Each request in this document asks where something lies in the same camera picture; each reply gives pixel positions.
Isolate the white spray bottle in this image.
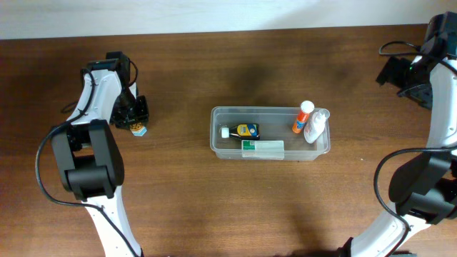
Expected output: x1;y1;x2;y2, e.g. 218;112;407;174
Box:
303;109;330;143

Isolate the small gold-lid jar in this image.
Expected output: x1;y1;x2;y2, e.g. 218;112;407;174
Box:
129;123;147;136

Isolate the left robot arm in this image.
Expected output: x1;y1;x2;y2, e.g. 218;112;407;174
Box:
46;51;149;256

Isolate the white green medicine box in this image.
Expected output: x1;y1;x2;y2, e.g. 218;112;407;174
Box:
241;140;285;160

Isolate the dark bottle white cap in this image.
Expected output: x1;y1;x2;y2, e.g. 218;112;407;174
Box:
221;124;260;141

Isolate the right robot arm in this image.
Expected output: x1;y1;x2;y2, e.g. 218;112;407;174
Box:
334;11;456;257

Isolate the orange tube white cap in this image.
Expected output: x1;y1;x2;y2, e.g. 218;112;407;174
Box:
292;101;315;133

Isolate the clear plastic container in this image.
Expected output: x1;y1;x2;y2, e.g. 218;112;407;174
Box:
210;106;331;161

